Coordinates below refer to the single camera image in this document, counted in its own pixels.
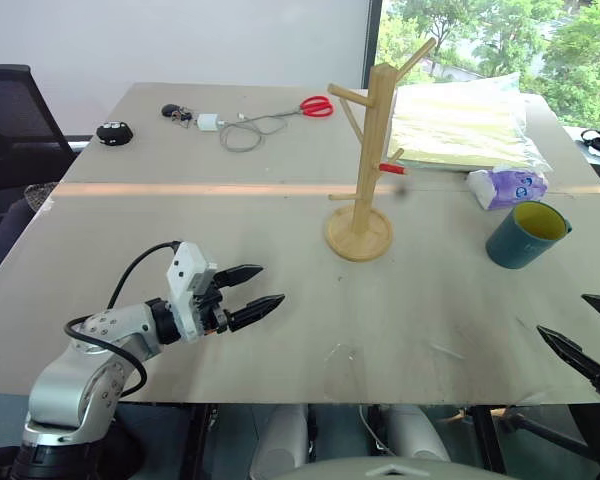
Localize black key fob with keys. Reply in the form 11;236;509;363
160;103;194;126

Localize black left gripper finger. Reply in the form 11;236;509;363
225;293;287;333
212;263;266;290

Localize black round device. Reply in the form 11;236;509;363
96;121;135;147

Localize white rounded robot leg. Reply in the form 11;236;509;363
248;403;310;480
383;403;452;464

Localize teal mug yellow inside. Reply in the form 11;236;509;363
484;200;575;272

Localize clear bag of yellow sheets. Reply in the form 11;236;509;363
387;72;554;174

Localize grey patterned cushion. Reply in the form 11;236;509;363
23;181;59;214

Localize black tripod bar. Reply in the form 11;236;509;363
497;405;599;464

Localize black mesh office chair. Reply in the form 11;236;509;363
0;63;80;236

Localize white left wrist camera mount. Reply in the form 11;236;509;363
166;241;219;344

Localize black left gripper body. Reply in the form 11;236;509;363
191;272;232;338

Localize grey charging cable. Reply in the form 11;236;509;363
218;110;294;153

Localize wooden mug tree stand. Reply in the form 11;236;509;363
325;36;438;263

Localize grey robot torso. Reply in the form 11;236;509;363
278;455;524;480

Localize purple white tissue pack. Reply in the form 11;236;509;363
466;167;551;212

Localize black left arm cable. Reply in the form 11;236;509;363
63;241;184;400

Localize dark window frame post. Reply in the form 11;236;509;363
365;0;384;92

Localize red handled scissors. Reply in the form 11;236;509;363
278;95;336;120

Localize black table leg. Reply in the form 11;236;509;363
178;402;217;480
470;404;507;475

